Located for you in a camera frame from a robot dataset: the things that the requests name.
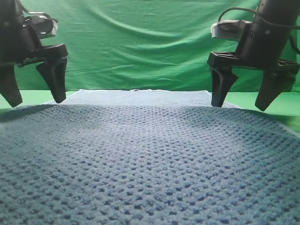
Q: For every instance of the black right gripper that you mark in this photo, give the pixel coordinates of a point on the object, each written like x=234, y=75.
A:
x=259, y=47

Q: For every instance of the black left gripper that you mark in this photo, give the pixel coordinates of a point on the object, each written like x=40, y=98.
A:
x=20, y=45

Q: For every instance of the blue waffle-weave towel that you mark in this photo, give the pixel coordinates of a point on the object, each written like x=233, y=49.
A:
x=99, y=159

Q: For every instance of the green backdrop cloth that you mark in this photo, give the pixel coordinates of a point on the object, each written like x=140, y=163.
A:
x=139, y=44

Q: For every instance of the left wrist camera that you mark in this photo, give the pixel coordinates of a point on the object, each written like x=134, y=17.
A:
x=45, y=27

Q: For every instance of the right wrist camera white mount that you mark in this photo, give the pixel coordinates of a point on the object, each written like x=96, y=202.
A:
x=228, y=29

